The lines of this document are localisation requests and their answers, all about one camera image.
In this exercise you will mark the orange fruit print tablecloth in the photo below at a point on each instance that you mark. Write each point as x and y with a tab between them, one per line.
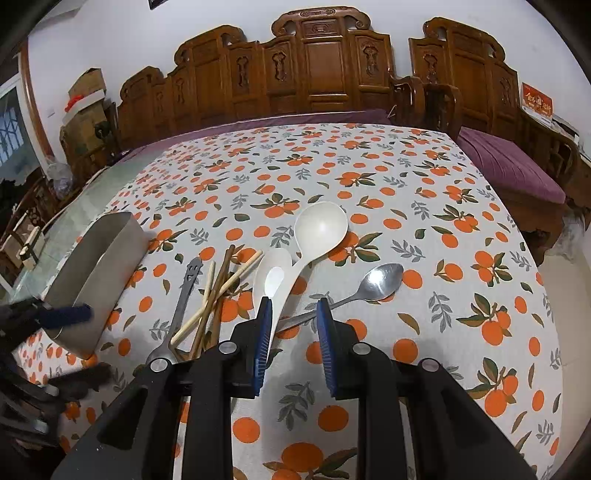
369	194

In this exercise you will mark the dark brown wooden chopstick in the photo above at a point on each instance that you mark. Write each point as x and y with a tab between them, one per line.
224	272
231	277

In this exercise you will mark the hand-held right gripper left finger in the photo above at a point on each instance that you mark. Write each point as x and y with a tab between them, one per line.
264	341

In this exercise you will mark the white plastic rice spoon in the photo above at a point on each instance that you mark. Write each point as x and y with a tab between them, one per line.
273	279

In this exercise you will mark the large white plastic ladle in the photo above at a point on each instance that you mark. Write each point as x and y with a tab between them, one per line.
321	226

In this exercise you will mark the wooden chair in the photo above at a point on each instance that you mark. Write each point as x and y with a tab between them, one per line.
27	217

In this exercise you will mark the stainless steel utensil holder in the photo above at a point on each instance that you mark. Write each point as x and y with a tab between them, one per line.
97	281

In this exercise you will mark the white plastic bag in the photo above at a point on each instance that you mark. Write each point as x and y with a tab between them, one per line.
570	240

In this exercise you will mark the light bamboo chopstick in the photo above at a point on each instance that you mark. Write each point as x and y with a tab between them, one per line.
221	293
208	286

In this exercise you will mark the stainless steel spoon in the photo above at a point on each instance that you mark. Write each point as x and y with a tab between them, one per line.
381	281

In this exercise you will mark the carved wooden armchair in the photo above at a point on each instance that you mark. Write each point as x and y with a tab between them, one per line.
466	64

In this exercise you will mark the carved wooden bench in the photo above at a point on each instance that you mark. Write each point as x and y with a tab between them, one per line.
277	78

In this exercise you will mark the red box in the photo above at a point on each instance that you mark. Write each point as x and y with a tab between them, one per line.
537	99

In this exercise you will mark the stacked cardboard boxes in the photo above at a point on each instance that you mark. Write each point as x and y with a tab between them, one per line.
85	110

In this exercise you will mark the purple armchair cushion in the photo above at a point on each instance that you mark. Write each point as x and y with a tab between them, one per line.
508	166

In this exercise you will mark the purple bench cushion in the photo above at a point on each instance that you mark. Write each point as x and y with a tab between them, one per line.
277	121

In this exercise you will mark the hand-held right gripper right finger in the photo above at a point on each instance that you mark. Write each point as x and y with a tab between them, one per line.
326	350

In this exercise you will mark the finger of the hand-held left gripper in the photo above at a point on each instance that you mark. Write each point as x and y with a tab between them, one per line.
69	316
83	378

